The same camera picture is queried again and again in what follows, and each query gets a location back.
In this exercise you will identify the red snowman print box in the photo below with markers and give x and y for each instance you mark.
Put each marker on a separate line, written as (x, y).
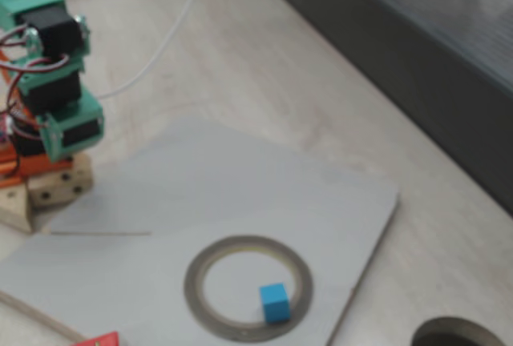
(102, 340)

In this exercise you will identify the blue cube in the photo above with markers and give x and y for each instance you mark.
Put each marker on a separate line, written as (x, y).
(274, 302)

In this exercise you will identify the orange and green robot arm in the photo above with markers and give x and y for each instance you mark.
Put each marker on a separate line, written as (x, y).
(24, 5)

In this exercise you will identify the thick wooden base block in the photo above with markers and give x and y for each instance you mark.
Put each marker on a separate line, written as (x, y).
(60, 191)

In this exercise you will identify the light wooden wedge piece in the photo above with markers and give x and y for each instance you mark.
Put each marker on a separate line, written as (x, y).
(16, 206)

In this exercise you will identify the white laminated wooden board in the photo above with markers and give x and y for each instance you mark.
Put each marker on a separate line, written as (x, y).
(200, 202)

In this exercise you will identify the dark desk partition panel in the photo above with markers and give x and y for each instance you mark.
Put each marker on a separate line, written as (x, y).
(401, 41)

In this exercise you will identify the orange controller board mount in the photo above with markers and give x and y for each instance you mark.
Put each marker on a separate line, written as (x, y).
(8, 163)

